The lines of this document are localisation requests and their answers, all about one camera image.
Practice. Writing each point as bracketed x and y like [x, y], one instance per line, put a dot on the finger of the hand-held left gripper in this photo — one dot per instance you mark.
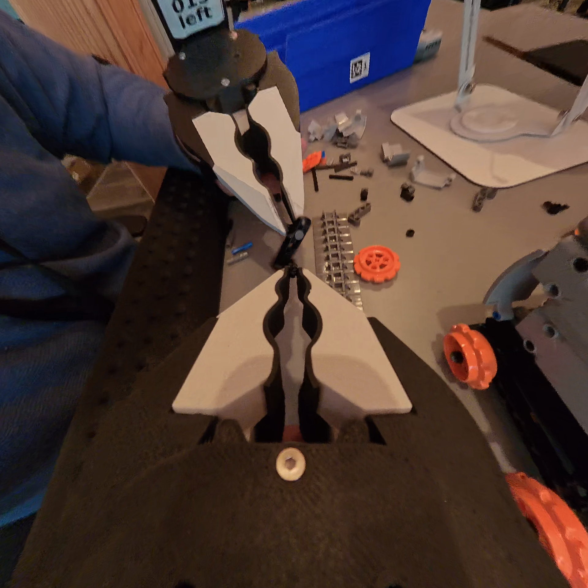
[280, 138]
[220, 147]

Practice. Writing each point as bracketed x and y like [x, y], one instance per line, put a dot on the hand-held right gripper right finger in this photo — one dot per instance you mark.
[358, 367]

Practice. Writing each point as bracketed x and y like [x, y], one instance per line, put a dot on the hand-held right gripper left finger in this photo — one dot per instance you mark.
[230, 367]

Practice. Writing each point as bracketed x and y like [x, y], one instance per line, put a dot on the orange toy piece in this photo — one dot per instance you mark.
[312, 162]

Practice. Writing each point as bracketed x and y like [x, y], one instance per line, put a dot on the blue plastic bin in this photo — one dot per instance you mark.
[322, 46]

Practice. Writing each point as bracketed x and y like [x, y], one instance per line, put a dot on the black holed connector piece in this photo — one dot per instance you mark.
[294, 241]

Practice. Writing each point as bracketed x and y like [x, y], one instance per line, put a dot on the person's left forearm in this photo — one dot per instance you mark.
[92, 101]

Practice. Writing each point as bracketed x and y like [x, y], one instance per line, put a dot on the black axle rod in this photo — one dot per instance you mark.
[342, 166]

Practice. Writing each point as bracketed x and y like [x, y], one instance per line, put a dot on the black dimpled mat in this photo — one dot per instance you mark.
[156, 349]

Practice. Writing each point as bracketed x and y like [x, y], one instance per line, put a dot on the orange gear wheel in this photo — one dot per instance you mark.
[360, 266]

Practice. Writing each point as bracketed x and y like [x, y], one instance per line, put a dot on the blue pin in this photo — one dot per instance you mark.
[242, 248]

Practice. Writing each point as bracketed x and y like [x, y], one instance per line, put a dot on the grey axle tube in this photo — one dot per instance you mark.
[237, 259]

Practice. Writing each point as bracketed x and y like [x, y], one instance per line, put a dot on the grey curved panel piece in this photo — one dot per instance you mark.
[427, 175]

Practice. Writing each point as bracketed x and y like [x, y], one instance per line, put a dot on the small grey device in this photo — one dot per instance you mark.
[428, 44]

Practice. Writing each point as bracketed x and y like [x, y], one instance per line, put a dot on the grey toy robot vehicle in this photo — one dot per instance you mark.
[560, 322]

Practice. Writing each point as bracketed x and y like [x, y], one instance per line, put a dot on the dark grey angled beam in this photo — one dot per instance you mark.
[483, 198]

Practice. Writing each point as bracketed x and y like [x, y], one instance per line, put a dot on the white book stand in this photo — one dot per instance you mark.
[514, 152]

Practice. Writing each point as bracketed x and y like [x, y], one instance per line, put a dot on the small black clip piece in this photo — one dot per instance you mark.
[554, 208]

